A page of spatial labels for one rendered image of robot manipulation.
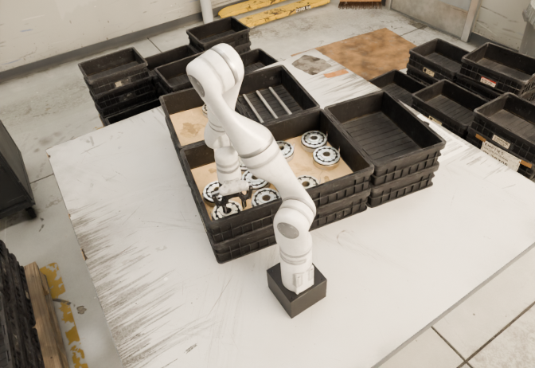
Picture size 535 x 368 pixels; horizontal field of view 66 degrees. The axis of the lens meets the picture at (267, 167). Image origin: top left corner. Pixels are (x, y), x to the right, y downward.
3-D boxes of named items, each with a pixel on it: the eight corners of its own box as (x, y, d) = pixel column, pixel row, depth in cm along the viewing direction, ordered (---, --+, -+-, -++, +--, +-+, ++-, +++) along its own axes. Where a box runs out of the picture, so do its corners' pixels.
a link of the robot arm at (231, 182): (220, 197, 123) (217, 182, 118) (212, 172, 131) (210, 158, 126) (249, 189, 124) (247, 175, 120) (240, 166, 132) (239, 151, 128)
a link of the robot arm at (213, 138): (202, 133, 121) (198, 110, 108) (232, 127, 122) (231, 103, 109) (207, 154, 118) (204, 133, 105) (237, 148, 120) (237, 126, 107)
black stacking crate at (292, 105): (320, 130, 176) (321, 107, 168) (255, 150, 169) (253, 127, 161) (283, 85, 203) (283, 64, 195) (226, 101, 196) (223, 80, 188)
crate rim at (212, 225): (180, 154, 155) (178, 149, 153) (253, 132, 162) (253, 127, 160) (208, 231, 127) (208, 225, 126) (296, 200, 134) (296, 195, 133)
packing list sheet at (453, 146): (472, 146, 179) (473, 145, 178) (435, 167, 171) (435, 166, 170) (415, 111, 200) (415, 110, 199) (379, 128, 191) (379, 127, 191)
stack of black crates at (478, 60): (527, 128, 271) (556, 65, 239) (493, 147, 259) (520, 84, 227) (472, 99, 298) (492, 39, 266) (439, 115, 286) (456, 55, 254)
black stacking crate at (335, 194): (372, 191, 148) (376, 169, 140) (297, 218, 141) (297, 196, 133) (321, 131, 176) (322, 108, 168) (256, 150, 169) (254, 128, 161)
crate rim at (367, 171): (376, 172, 141) (376, 167, 140) (297, 200, 134) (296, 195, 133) (322, 111, 169) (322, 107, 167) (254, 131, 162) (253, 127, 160)
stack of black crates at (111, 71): (149, 99, 324) (133, 45, 294) (163, 116, 305) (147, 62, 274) (99, 117, 310) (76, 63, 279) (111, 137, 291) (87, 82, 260)
